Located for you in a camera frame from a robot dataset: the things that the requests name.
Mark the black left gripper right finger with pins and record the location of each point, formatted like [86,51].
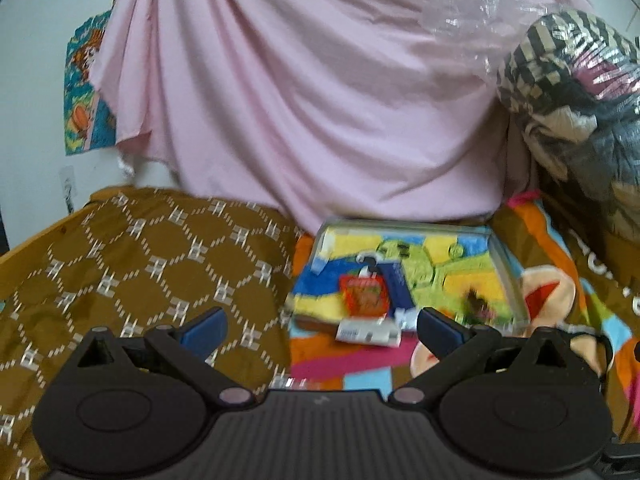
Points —
[511,405]

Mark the white barcode label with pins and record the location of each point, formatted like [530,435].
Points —
[380,332]

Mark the colourful cartoon wall poster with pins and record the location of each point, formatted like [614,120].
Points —
[87,120]

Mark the colourful cartoon bed sheet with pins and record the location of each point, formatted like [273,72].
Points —
[563,285]

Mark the dark dried fruit packet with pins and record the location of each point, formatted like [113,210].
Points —
[476,309]

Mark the pink hanging cloth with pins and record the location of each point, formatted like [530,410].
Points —
[319,108]

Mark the brown patterned PF blanket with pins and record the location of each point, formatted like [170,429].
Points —
[136,260]

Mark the dark blue sachet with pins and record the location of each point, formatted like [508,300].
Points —
[393,276]

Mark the red snack packet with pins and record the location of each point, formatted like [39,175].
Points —
[364,296]

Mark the colourful drawing paper liner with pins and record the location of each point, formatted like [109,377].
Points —
[400,269]

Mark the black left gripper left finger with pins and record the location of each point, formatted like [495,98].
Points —
[136,405]

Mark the plastic wrapped patterned bedding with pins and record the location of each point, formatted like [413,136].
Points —
[571,83]

